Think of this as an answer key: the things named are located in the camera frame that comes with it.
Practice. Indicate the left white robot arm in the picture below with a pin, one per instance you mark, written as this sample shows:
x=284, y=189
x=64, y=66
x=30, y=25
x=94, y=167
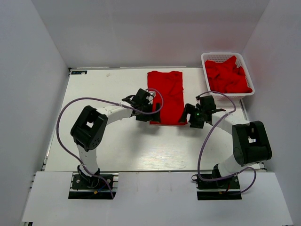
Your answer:
x=89, y=128

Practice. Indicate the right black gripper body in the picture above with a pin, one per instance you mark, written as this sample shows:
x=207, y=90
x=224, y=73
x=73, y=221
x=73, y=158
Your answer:
x=197, y=118

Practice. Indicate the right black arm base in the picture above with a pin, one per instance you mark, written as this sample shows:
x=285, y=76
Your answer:
x=227, y=189

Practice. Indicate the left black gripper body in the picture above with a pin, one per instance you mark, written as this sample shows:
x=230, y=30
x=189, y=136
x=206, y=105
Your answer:
x=146, y=107

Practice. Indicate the blue table label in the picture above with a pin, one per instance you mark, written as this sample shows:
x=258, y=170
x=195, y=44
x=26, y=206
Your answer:
x=78, y=72

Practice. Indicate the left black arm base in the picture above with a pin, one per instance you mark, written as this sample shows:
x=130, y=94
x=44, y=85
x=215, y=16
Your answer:
x=94, y=189

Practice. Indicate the red shirts pile in basket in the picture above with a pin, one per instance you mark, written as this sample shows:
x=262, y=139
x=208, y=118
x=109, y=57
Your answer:
x=226, y=77

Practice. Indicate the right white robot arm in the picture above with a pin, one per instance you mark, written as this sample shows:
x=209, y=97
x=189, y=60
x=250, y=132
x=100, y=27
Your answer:
x=250, y=143

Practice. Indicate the white plastic basket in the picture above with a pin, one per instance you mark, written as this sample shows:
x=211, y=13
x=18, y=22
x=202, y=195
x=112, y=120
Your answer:
x=220, y=57

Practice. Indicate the red t shirt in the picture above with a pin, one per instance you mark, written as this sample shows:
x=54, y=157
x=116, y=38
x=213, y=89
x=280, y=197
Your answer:
x=170, y=94

